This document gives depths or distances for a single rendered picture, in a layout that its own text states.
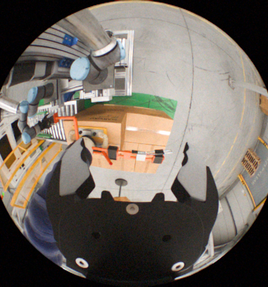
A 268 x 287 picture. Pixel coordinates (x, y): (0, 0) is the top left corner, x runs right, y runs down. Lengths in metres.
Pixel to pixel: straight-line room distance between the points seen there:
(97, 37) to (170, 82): 1.53
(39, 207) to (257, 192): 9.66
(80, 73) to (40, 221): 0.62
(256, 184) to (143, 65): 9.56
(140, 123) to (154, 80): 0.85
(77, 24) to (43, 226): 0.64
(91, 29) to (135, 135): 1.17
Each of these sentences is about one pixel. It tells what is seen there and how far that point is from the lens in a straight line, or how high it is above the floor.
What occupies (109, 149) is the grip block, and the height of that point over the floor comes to 1.10.
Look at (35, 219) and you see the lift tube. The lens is 0.49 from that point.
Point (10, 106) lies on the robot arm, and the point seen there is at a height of 1.47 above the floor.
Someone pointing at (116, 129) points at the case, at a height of 0.94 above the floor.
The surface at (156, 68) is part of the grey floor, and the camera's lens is 1.72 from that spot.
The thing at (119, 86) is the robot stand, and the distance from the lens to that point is 1.44.
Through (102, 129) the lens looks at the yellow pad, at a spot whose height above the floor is 0.97.
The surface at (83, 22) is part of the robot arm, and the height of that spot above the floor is 1.45.
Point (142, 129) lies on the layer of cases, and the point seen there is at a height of 0.54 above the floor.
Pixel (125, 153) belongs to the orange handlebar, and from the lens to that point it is 0.68.
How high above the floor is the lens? 1.62
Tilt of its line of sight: 58 degrees down
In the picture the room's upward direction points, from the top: 177 degrees counter-clockwise
